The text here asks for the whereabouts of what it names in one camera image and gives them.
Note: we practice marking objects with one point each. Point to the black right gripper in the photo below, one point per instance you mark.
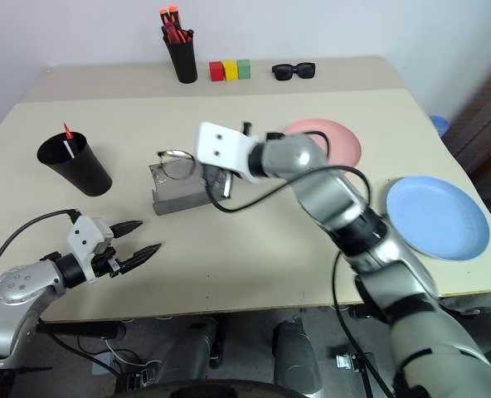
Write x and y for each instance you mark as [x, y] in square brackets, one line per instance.
[222, 184]

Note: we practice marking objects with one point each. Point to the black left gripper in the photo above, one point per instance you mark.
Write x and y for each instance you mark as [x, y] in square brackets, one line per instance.
[106, 263]

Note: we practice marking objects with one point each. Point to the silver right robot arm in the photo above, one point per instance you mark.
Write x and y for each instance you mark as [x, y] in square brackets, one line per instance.
[324, 195]

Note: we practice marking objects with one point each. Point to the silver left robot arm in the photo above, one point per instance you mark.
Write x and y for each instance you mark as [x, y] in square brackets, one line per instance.
[17, 286]

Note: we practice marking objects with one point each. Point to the grey glasses case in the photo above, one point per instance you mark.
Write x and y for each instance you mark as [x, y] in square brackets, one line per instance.
[179, 195]

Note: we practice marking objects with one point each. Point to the black cup with one marker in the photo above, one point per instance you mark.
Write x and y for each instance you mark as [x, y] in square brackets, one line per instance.
[84, 174]

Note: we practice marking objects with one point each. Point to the black cup full of markers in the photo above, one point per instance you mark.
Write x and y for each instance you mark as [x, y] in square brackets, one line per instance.
[183, 62]

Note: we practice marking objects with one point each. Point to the red wooden block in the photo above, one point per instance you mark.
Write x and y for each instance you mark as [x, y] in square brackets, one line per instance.
[216, 71]

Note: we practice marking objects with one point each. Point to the yellow wooden block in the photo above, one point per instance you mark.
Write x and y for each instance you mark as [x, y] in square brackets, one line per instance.
[230, 71]

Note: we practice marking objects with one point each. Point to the white marker with red tip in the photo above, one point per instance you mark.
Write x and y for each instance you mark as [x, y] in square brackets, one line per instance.
[69, 147]

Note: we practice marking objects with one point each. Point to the green wooden block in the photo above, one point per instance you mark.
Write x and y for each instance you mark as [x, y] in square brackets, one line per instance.
[244, 69]

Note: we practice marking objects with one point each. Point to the dark grey rounded shape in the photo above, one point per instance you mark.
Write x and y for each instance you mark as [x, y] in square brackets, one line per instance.
[191, 352]
[293, 356]

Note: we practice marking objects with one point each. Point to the black sunglasses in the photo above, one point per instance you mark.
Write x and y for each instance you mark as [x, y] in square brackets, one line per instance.
[283, 72]

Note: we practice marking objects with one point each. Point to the pink plate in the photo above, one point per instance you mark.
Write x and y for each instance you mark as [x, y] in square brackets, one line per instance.
[345, 143]

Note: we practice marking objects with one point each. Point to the black marker with orange cap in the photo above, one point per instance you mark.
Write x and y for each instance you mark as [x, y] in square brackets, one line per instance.
[163, 16]
[173, 13]

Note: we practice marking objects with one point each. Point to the blue plate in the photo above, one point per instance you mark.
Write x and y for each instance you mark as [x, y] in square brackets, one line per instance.
[436, 215]

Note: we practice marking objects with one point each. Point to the silver metal clip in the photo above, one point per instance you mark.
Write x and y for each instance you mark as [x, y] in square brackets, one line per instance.
[348, 361]

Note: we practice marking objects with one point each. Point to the blue plastic container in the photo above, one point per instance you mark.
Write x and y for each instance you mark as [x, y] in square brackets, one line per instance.
[439, 124]

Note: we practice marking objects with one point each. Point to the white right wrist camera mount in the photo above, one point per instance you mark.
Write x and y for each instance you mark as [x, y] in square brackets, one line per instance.
[220, 145]

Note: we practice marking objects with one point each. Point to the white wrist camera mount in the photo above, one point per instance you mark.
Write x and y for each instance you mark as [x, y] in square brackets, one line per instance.
[86, 236]
[220, 145]

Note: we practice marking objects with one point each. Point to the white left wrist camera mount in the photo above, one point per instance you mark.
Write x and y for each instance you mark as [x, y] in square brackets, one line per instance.
[86, 236]

